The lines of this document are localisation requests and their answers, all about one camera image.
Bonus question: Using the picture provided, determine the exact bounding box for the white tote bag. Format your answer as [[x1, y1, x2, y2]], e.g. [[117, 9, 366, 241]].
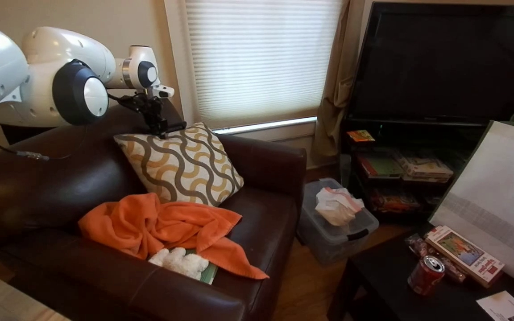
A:
[[430, 116, 514, 276]]

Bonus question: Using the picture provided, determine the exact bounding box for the black coffee table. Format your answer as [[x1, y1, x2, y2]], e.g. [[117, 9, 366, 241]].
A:
[[326, 235, 514, 321]]

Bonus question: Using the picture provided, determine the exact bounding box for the green book under toy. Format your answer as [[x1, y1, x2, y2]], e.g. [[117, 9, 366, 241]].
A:
[[200, 264, 217, 285]]

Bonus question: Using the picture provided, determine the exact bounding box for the colourful game box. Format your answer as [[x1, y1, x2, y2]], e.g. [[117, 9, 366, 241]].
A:
[[424, 226, 505, 287]]

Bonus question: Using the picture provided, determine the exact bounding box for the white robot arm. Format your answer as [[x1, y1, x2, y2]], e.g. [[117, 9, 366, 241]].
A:
[[0, 27, 175, 134]]

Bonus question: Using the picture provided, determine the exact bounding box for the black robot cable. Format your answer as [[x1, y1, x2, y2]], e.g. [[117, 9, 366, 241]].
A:
[[0, 114, 50, 164]]

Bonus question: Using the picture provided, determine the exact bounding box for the clear plastic storage bin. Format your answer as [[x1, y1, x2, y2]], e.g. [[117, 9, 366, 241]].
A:
[[298, 178, 378, 264]]

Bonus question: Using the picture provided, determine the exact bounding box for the dark brown leather couch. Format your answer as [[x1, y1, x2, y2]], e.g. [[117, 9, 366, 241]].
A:
[[0, 109, 305, 321]]

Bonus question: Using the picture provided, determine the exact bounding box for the orange blanket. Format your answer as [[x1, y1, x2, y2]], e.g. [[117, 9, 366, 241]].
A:
[[78, 192, 267, 280]]

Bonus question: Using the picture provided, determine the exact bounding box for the beige curtain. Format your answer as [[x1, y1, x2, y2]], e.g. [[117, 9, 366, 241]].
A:
[[310, 0, 366, 164]]

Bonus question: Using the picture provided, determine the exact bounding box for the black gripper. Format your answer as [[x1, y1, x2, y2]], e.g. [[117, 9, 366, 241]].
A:
[[110, 89, 169, 130]]

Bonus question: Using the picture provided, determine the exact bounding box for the white plush toy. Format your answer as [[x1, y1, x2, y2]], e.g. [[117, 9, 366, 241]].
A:
[[148, 248, 208, 280]]

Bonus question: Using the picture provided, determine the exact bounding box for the red soda can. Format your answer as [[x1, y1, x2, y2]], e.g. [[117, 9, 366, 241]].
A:
[[407, 255, 444, 296]]

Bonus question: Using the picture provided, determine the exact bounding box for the black tv stand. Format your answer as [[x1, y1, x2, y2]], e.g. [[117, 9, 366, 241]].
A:
[[339, 119, 483, 223]]

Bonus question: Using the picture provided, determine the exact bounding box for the white paper card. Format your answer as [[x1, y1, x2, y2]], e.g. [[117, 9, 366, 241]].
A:
[[478, 291, 514, 321]]

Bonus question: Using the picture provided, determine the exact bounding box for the black television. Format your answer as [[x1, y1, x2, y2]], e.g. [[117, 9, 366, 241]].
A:
[[349, 2, 514, 125]]

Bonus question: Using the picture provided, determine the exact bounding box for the patterned throw pillow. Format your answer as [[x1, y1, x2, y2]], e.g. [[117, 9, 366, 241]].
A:
[[114, 123, 244, 205]]

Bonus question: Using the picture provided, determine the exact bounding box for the white window blind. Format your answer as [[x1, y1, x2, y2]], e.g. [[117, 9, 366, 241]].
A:
[[182, 0, 342, 126]]

